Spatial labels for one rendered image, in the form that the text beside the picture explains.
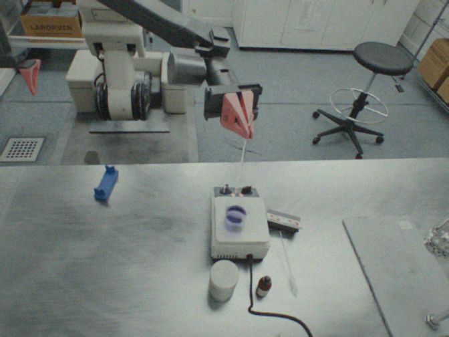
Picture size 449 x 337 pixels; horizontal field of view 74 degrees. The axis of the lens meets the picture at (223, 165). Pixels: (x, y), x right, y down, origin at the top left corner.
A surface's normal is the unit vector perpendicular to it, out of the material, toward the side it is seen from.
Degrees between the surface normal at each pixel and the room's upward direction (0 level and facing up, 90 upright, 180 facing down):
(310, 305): 0
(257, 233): 0
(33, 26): 91
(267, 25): 90
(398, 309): 0
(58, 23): 91
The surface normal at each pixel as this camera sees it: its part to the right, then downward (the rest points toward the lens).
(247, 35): 0.11, 0.74
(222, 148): 0.09, -0.67
